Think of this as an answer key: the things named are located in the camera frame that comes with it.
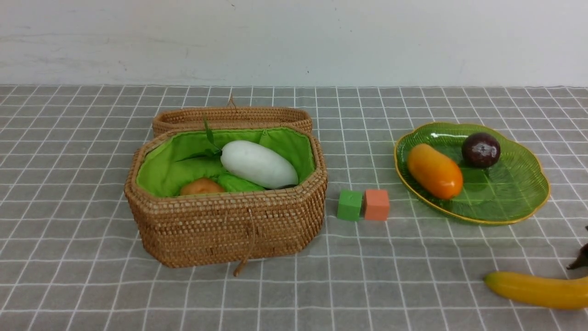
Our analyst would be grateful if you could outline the orange foam cube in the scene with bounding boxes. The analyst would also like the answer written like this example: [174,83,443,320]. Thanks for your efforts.
[364,189,390,221]

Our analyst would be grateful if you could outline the green glass leaf plate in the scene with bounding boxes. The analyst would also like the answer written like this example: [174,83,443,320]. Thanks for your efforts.
[394,122,550,226]

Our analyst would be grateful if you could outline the orange yellow mango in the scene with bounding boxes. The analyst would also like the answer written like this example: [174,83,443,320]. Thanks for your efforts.
[407,144,464,200]

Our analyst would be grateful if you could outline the yellow banana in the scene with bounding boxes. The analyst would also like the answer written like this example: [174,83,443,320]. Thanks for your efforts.
[484,272,588,310]

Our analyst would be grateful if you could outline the brown potato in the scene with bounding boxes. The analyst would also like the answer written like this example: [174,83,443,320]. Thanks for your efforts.
[179,177,226,196]

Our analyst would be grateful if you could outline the woven rattan basket green lining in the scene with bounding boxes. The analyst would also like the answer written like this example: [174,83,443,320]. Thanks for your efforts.
[124,126,328,269]

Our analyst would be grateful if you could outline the white radish green leaves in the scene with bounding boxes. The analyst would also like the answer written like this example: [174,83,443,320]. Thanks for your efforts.
[203,118,300,190]

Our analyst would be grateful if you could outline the woven rattan basket lid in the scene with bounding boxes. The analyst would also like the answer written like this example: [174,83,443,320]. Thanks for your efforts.
[152,97,313,136]

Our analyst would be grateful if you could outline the grey checkered tablecloth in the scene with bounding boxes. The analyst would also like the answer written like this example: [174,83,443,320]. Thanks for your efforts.
[0,85,587,331]

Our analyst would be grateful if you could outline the dark purple mangosteen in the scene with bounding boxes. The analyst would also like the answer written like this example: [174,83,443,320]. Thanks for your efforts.
[461,132,501,168]

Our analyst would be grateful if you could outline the green cucumber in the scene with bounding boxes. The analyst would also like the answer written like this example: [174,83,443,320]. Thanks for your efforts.
[216,172,266,192]

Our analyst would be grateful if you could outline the green foam cube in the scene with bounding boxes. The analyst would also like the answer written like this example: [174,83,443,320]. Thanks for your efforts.
[336,190,363,222]

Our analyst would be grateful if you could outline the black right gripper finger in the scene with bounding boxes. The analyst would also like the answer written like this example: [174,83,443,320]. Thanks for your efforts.
[566,243,588,270]

